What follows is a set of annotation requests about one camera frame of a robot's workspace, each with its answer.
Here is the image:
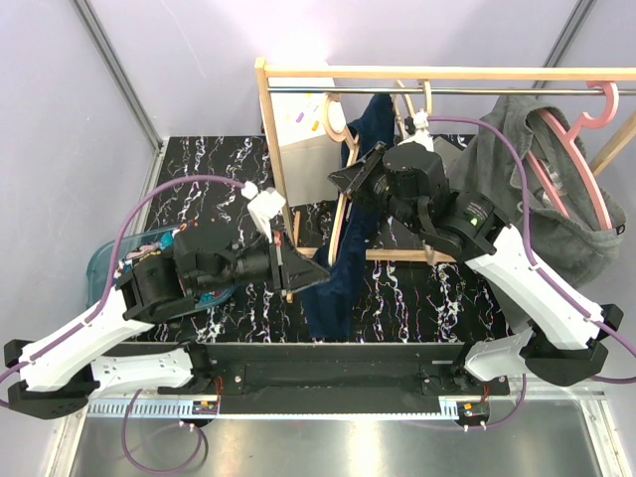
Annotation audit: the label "wooden clothes rack frame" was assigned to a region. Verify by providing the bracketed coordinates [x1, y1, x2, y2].
[252, 56, 636, 304]

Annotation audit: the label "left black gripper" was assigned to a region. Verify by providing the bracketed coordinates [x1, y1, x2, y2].
[196, 226, 332, 298]

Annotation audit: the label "beige hanger of navy shorts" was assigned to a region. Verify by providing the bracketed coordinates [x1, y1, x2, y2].
[322, 92, 360, 266]

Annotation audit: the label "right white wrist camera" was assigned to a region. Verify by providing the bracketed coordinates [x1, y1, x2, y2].
[398, 110, 434, 152]

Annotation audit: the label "metal clothes rail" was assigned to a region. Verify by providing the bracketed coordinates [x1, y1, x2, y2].
[265, 84, 636, 96]

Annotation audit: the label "pink plastic hanger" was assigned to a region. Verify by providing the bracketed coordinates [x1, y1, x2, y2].
[527, 80, 619, 230]

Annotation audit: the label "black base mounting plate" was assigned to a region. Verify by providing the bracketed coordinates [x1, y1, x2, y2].
[132, 344, 510, 421]

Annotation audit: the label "colourful comic print shorts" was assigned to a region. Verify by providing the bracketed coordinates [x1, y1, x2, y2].
[113, 221, 234, 309]

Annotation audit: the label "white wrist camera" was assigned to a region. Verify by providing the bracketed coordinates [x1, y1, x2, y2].
[241, 181, 286, 243]
[398, 110, 434, 152]

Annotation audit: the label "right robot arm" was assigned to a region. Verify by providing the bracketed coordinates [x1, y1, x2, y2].
[329, 142, 623, 395]

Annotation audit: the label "grey shorts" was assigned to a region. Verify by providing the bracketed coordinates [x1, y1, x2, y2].
[444, 93, 628, 334]

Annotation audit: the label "white box with stickers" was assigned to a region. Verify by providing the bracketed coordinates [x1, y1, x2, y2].
[267, 77, 340, 207]

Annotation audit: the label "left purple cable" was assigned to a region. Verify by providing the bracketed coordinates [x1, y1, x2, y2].
[0, 174, 249, 473]

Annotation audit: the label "blue transparent plastic bin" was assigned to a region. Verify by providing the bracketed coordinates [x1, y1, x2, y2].
[86, 241, 214, 316]

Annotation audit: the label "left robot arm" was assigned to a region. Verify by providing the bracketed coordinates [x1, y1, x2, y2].
[1, 230, 330, 419]

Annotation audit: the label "beige hanger of comic shorts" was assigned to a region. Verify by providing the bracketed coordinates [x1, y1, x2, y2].
[391, 79, 433, 140]

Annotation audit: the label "navy blue shorts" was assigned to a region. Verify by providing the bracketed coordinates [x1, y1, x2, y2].
[300, 93, 395, 342]

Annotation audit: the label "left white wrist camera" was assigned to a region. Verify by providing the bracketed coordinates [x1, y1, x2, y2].
[241, 181, 286, 243]

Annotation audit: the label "grey booklet with label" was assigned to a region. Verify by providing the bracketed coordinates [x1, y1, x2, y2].
[433, 137, 463, 171]

